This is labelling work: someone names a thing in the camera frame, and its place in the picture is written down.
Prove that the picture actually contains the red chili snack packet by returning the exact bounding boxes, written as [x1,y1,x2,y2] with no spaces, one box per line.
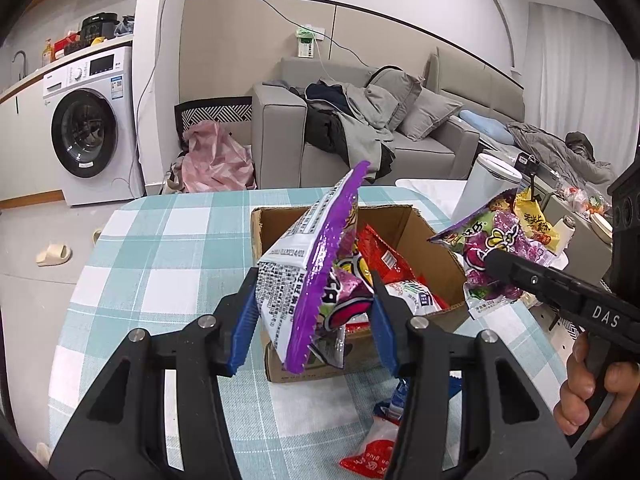
[357,223,419,287]

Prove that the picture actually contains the yellow snack packet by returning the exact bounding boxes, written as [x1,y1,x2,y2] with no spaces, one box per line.
[514,187,562,257]

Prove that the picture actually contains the red box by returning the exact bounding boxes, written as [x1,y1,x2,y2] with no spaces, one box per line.
[53,32,84,56]

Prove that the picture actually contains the grey coat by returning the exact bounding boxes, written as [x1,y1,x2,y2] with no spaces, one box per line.
[507,122,619,196]

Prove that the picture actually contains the black and white patterned basket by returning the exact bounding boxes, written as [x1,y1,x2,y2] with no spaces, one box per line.
[173,95,254,144]

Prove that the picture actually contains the green wall power strip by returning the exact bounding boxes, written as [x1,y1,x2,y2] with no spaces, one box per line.
[293,24,324,59]

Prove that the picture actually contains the red and white snack packet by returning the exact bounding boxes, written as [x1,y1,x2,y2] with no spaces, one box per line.
[339,414,407,479]

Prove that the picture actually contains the white trash bin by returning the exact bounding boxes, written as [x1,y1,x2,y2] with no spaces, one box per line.
[452,153,523,234]

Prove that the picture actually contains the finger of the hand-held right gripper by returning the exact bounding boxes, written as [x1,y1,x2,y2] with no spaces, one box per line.
[485,248,577,307]

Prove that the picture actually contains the plaid tablecloth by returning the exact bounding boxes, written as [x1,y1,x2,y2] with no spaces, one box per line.
[47,186,572,480]

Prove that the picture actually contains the grey pillow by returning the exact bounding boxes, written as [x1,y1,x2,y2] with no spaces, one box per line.
[367,65,424,134]
[397,87,465,142]

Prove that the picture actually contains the person's right hand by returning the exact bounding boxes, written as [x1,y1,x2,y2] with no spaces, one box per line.
[552,332,640,442]

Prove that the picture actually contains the black jacket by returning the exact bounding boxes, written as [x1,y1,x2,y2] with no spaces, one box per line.
[302,82,352,154]

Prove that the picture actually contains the light blue pillow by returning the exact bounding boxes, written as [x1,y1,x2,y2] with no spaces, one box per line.
[458,108,516,145]

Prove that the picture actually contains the white and green snack packet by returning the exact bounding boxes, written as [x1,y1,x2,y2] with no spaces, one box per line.
[385,280,444,319]

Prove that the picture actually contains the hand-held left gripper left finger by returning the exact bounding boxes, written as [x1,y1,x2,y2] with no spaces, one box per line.
[47,266,260,480]

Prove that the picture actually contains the white curtain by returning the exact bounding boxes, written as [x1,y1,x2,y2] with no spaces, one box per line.
[527,2,640,152]

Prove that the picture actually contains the purple candy packet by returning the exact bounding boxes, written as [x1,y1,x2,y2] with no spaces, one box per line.
[254,160,376,375]
[428,188,555,319]

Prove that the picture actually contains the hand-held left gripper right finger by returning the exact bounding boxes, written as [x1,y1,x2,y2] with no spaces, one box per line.
[370,270,579,480]

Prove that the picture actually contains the grey hoodie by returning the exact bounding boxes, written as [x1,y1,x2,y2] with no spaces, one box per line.
[332,82,396,172]

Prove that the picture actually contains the white washing machine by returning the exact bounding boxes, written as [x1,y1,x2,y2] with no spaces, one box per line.
[41,45,146,208]

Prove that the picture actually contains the black rice cooker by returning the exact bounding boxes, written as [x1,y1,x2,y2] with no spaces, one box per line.
[79,12,121,46]

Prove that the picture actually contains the blue snack packet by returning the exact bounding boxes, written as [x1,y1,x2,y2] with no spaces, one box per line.
[372,375,464,424]

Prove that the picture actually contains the grey sofa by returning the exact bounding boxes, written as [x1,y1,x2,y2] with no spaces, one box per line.
[251,47,526,192]

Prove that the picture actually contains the brown cardboard box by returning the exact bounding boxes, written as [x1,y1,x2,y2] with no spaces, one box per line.
[249,203,471,384]

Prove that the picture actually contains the pink bag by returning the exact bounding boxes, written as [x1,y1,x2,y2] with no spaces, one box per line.
[179,120,257,194]

